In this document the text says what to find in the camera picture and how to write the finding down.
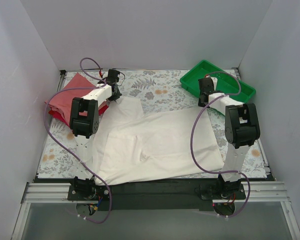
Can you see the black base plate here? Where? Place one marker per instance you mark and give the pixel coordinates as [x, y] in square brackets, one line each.
[166, 194]

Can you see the white t shirt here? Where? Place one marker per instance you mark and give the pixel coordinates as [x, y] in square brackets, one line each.
[131, 146]

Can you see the folded pink t shirt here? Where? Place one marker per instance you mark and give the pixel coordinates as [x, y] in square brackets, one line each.
[70, 97]

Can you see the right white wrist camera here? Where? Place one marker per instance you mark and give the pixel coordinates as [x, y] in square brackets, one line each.
[214, 80]

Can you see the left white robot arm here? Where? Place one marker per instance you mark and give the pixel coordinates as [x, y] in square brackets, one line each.
[84, 113]

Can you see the green plastic tray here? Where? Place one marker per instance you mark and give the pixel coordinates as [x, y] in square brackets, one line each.
[225, 83]

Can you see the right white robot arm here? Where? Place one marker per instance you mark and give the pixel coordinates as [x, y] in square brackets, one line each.
[241, 129]

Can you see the folded red t shirt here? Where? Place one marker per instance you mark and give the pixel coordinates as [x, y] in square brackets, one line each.
[63, 113]

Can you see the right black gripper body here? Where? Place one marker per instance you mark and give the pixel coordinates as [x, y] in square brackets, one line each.
[203, 99]

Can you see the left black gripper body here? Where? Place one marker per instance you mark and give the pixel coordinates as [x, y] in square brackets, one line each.
[116, 93]

